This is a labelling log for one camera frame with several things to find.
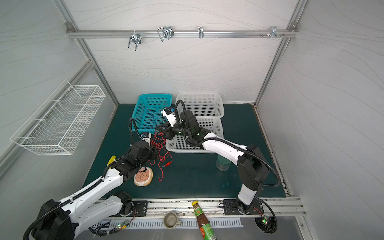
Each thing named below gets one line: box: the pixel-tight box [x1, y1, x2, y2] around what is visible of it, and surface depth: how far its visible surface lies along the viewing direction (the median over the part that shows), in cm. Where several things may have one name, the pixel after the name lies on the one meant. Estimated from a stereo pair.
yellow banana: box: [107, 155, 116, 167], surface depth 87 cm
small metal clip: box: [198, 26, 205, 38], surface depth 80 cm
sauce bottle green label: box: [192, 200, 218, 240], surface depth 68 cm
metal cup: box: [163, 211, 183, 230], surface depth 70 cm
